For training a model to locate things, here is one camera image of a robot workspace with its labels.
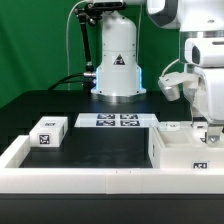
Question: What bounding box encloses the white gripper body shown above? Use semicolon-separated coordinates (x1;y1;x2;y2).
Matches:
184;37;224;125

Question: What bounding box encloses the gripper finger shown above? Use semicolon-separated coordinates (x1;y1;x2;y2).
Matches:
205;124;222;146

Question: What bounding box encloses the white cabinet body box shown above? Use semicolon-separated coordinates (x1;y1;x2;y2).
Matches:
148;127;224;169

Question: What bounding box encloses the white cabinet door panel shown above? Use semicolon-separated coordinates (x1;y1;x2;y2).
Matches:
159;121;181;131
190;122;224;148

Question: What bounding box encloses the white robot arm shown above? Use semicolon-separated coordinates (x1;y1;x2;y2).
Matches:
89;0;224;145

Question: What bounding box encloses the white cabinet top block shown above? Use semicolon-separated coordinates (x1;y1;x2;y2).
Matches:
29;116;68;147

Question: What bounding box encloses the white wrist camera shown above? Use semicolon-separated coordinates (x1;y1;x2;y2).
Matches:
158;72;199;102

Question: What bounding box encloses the black cable bundle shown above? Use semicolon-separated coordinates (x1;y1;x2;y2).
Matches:
47;73;95;92

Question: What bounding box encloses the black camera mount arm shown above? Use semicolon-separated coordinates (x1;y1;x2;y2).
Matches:
75;3;102;91

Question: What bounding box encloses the white marker base plate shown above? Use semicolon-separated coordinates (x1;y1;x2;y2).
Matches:
75;113;159;128

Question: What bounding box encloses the grey thin cable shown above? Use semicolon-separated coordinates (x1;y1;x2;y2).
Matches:
65;0;88;92

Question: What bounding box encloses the white U-shaped fence frame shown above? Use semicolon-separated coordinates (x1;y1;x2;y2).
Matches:
0;135;224;194

